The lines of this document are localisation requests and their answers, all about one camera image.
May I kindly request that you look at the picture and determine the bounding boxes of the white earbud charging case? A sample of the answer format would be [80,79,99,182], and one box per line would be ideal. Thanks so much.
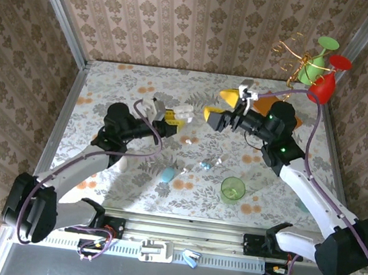
[117,155,131,174]
[173,104,196,125]

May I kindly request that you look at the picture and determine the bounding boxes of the aluminium table side rail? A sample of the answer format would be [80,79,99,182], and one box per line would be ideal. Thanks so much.
[310,104,358,200]
[34,58,91,182]

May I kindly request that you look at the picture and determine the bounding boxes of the blue earbud charging case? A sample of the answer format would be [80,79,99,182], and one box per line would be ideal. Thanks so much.
[160,165,177,184]

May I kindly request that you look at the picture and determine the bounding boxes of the blue plastic clip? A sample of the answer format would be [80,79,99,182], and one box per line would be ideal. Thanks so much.
[180,248,203,270]

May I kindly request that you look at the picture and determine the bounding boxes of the green plastic wine glass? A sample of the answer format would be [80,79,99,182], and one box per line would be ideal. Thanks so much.
[295,33,341,89]

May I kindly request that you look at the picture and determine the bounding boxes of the white plastic bracket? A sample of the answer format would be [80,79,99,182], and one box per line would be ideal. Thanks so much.
[137,236,176,266]

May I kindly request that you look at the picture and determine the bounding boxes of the black connector with wires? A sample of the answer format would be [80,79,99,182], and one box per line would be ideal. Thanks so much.
[75,237,106,264]
[263,262,290,275]

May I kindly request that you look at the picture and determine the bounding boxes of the orange wooden rack base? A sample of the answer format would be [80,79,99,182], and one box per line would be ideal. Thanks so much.
[252,88,307,130]

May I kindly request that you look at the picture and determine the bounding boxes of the white slotted cable duct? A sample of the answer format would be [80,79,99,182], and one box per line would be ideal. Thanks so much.
[46,229,266,274]

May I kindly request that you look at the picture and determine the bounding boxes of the gold wire glass rack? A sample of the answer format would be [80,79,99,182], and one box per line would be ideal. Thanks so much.
[265,29,320,104]

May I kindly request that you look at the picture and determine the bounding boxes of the green transparent plastic cup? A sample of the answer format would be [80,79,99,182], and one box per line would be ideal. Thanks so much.
[218,174,248,206]

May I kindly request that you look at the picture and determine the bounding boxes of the floral patterned table cover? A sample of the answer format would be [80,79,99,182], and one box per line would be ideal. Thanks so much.
[48,53,364,239]

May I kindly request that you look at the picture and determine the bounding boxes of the thin black gripper wire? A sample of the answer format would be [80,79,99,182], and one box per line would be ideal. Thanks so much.
[242,131,268,153]

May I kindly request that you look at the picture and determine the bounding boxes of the red plastic wine glass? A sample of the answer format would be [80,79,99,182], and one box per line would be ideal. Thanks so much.
[305,51,354,108]

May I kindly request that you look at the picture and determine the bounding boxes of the aluminium frame rail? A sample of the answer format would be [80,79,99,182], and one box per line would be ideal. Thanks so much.
[54,200,320,266]

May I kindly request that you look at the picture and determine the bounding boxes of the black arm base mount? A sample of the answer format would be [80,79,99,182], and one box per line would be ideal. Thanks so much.
[65,210,126,240]
[241,232,277,259]

